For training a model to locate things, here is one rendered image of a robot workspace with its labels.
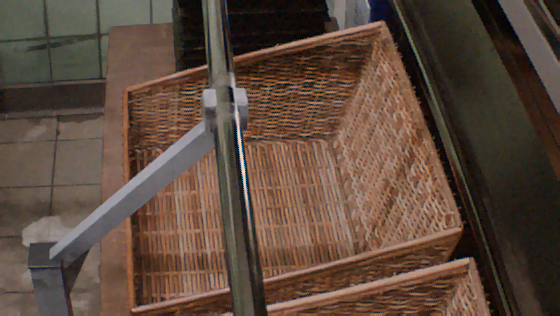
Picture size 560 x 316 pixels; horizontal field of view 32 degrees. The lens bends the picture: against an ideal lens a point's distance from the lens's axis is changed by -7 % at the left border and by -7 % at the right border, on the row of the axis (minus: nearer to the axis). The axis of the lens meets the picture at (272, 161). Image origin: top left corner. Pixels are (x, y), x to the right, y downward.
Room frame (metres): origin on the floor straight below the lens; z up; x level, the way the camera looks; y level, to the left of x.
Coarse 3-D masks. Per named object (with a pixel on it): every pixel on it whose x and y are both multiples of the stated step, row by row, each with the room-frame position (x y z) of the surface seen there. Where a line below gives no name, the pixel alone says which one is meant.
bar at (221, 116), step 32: (224, 0) 1.09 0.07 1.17; (224, 32) 1.01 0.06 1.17; (224, 64) 0.94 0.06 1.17; (224, 96) 0.88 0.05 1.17; (224, 128) 0.83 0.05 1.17; (160, 160) 0.87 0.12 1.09; (192, 160) 0.87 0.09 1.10; (224, 160) 0.78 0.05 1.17; (128, 192) 0.86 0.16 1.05; (224, 192) 0.73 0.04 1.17; (96, 224) 0.86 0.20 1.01; (224, 224) 0.70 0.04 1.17; (32, 256) 0.85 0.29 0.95; (64, 256) 0.85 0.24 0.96; (256, 256) 0.65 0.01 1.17; (64, 288) 0.84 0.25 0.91; (256, 288) 0.61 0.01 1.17
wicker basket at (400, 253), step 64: (256, 64) 1.54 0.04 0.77; (320, 64) 1.56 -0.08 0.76; (384, 64) 1.50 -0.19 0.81; (128, 128) 1.39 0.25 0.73; (192, 128) 1.52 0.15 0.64; (256, 128) 1.54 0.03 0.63; (320, 128) 1.56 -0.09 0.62; (384, 128) 1.40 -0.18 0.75; (192, 192) 1.40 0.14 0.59; (256, 192) 1.41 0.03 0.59; (320, 192) 1.41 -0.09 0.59; (384, 192) 1.30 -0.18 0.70; (448, 192) 1.12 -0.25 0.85; (128, 256) 1.08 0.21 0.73; (192, 256) 1.24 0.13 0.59; (320, 256) 1.25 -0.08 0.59; (384, 256) 1.02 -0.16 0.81; (448, 256) 1.04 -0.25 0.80
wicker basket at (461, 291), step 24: (456, 264) 0.98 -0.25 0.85; (360, 288) 0.96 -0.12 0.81; (384, 288) 0.96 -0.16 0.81; (408, 288) 0.97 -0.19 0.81; (432, 288) 0.97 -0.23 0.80; (456, 288) 0.97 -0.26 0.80; (480, 288) 0.92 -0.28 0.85; (288, 312) 0.95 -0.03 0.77; (312, 312) 0.96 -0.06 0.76; (336, 312) 0.96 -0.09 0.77; (360, 312) 0.96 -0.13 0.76; (384, 312) 0.97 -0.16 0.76; (408, 312) 0.97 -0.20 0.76; (432, 312) 0.97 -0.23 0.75; (456, 312) 0.94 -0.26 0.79; (480, 312) 0.89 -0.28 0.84
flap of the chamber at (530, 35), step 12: (504, 0) 0.72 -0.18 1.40; (516, 0) 0.70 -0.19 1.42; (516, 12) 0.69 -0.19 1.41; (528, 12) 0.67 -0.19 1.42; (516, 24) 0.68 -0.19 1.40; (528, 24) 0.66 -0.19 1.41; (528, 36) 0.66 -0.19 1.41; (540, 36) 0.64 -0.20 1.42; (528, 48) 0.65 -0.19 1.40; (540, 48) 0.63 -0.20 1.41; (540, 60) 0.62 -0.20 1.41; (552, 60) 0.61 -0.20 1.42; (540, 72) 0.62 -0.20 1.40; (552, 72) 0.60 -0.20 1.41; (552, 84) 0.59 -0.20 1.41; (552, 96) 0.59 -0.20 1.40
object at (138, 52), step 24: (144, 24) 1.98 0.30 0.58; (168, 24) 1.98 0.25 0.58; (336, 24) 2.00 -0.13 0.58; (120, 48) 1.87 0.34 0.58; (144, 48) 1.87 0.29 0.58; (168, 48) 1.88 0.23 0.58; (120, 72) 1.78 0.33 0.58; (144, 72) 1.78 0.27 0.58; (168, 72) 1.78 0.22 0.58; (120, 96) 1.70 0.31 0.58; (120, 120) 1.61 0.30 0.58; (312, 120) 1.64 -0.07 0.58; (120, 168) 1.47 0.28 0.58; (192, 168) 1.48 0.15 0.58; (168, 216) 1.34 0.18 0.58; (120, 240) 1.28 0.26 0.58; (312, 240) 1.30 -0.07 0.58; (120, 264) 1.22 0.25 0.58; (120, 288) 1.16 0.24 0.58; (192, 288) 1.17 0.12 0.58; (120, 312) 1.11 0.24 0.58
